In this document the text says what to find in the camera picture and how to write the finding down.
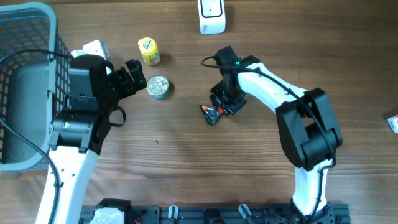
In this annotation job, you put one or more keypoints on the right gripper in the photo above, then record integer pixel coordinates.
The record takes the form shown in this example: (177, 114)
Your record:
(229, 107)

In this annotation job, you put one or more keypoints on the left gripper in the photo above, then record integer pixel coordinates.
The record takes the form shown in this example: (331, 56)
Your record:
(129, 88)

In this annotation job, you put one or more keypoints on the yellow mentos gum bottle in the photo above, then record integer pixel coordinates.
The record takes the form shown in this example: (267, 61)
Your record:
(149, 51)

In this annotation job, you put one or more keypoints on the black red snack packet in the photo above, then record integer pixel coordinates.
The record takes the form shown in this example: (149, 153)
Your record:
(212, 114)

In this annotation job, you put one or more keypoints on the round tin can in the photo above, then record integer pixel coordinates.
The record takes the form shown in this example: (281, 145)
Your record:
(158, 87)

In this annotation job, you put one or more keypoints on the red white snack packet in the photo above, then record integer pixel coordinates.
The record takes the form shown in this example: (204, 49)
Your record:
(393, 122)

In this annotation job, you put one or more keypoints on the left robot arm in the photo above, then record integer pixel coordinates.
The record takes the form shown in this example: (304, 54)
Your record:
(77, 132)

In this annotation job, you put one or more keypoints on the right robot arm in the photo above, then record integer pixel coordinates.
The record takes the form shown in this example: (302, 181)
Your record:
(308, 130)

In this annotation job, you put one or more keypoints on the white barcode scanner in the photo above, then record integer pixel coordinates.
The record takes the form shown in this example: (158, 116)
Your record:
(211, 16)

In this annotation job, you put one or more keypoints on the grey plastic mesh basket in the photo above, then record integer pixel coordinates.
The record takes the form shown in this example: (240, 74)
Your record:
(34, 70)

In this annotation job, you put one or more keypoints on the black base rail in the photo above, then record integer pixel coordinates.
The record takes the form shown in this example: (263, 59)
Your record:
(273, 213)

